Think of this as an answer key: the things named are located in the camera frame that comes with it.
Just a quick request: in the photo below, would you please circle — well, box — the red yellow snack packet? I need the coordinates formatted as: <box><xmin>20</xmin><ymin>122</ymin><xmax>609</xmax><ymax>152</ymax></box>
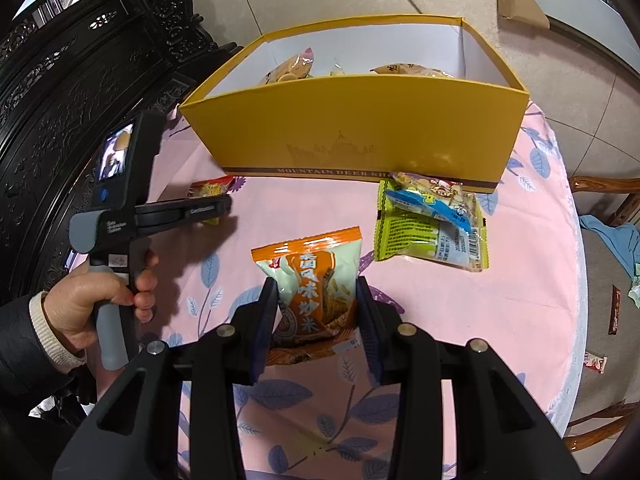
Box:
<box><xmin>188</xmin><ymin>176</ymin><xmax>235</xmax><ymax>226</ymax></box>

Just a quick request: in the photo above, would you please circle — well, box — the orange fried rice packet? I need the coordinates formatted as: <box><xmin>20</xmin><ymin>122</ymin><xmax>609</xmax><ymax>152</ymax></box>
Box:
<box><xmin>252</xmin><ymin>226</ymin><xmax>362</xmax><ymax>365</ymax></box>

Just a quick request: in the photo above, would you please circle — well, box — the brown cake packet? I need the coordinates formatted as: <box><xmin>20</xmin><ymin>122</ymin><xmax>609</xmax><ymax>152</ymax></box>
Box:
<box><xmin>370</xmin><ymin>63</ymin><xmax>454</xmax><ymax>79</ymax></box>

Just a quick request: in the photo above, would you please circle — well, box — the dark sleeve forearm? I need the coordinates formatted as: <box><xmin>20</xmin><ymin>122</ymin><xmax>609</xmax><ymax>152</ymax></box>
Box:
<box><xmin>0</xmin><ymin>292</ymin><xmax>87</xmax><ymax>415</ymax></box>

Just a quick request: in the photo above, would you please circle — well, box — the person left hand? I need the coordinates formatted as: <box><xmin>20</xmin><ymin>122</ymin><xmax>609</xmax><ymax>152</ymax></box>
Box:
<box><xmin>42</xmin><ymin>250</ymin><xmax>160</xmax><ymax>354</ymax></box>

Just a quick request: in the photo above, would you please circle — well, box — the dark carved wooden furniture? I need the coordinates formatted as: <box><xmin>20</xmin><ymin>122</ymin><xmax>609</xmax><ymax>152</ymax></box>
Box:
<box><xmin>1</xmin><ymin>0</ymin><xmax>238</xmax><ymax>301</ymax></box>

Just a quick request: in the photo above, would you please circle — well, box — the wooden chair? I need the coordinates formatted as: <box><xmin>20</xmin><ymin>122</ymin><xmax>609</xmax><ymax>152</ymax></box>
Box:
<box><xmin>562</xmin><ymin>173</ymin><xmax>640</xmax><ymax>453</ymax></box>

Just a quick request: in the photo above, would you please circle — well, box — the white red candy wrapper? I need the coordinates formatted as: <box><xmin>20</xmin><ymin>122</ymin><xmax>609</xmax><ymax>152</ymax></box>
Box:
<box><xmin>584</xmin><ymin>351</ymin><xmax>608</xmax><ymax>375</ymax></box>

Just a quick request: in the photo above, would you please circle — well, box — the pink floral tablecloth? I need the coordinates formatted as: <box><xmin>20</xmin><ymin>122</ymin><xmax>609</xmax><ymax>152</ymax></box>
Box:
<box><xmin>140</xmin><ymin>104</ymin><xmax>586</xmax><ymax>479</ymax></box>

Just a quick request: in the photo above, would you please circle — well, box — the red wrapper on chair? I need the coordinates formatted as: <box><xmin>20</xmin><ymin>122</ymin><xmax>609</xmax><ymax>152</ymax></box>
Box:
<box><xmin>608</xmin><ymin>285</ymin><xmax>622</xmax><ymax>336</ymax></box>

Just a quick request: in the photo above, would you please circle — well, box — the small green white packet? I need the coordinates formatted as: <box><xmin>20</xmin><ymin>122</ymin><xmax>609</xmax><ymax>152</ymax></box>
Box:
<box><xmin>627</xmin><ymin>276</ymin><xmax>640</xmax><ymax>309</ymax></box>

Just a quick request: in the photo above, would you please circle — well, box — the blue cloth on chair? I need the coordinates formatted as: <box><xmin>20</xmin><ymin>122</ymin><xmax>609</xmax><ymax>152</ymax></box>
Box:
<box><xmin>579</xmin><ymin>214</ymin><xmax>639</xmax><ymax>278</ymax></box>

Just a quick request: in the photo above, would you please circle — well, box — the blue green nut packet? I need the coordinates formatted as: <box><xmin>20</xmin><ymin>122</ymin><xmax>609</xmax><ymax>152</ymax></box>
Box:
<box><xmin>373</xmin><ymin>172</ymin><xmax>489</xmax><ymax>272</ymax></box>

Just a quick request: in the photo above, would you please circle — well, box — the yellow cardboard box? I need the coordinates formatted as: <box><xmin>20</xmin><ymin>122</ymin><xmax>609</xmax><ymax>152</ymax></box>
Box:
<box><xmin>180</xmin><ymin>14</ymin><xmax>529</xmax><ymax>192</ymax></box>

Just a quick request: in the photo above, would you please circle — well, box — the cardboard corner protector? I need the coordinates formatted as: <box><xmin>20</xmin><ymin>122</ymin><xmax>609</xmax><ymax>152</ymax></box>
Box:
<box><xmin>497</xmin><ymin>0</ymin><xmax>550</xmax><ymax>29</ymax></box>

